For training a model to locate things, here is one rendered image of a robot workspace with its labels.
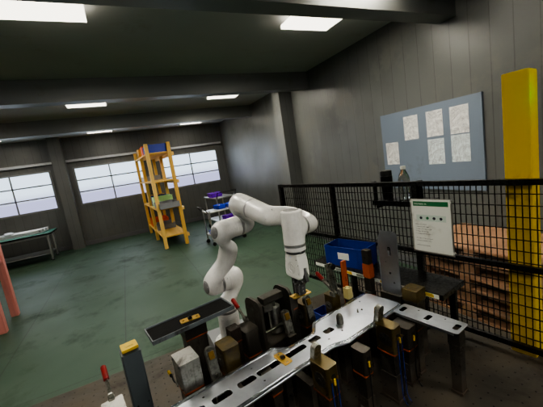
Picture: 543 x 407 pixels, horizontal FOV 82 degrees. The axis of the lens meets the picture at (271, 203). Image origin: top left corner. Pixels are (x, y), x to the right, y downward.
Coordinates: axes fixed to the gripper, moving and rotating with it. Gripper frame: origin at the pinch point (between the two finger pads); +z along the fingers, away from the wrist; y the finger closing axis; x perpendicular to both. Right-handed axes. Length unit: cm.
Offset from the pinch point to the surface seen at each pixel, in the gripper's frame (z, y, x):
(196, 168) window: -51, -958, 262
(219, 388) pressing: 29.1, -6.3, -35.9
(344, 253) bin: 14, -49, 69
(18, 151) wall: -158, -1002, -213
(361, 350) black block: 28.5, 11.9, 18.1
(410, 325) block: 29, 13, 47
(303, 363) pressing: 28.5, 3.4, -4.7
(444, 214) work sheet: -12, 4, 92
